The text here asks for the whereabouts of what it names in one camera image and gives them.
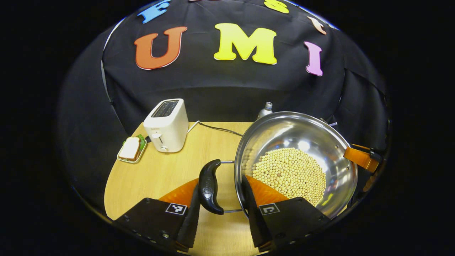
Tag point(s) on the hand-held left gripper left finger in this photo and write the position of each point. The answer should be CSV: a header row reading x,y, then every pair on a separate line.
x,y
190,224

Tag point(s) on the white toaster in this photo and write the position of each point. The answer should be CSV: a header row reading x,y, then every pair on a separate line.
x,y
167,128

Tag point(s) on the colourful metal bottle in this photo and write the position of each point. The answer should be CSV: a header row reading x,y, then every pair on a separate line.
x,y
265,112

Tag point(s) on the pile of yellow soybeans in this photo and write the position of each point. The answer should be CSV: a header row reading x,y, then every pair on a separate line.
x,y
291,170

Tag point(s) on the sandwich with lettuce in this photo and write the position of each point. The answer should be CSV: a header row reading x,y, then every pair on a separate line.
x,y
130,148

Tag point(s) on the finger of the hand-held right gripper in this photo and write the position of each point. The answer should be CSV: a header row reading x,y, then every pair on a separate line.
x,y
370,182
359,158

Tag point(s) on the black backdrop cloth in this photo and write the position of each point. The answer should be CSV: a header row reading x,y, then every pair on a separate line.
x,y
213,85

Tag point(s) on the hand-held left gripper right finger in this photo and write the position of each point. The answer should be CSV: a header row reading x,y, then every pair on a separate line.
x,y
254,220

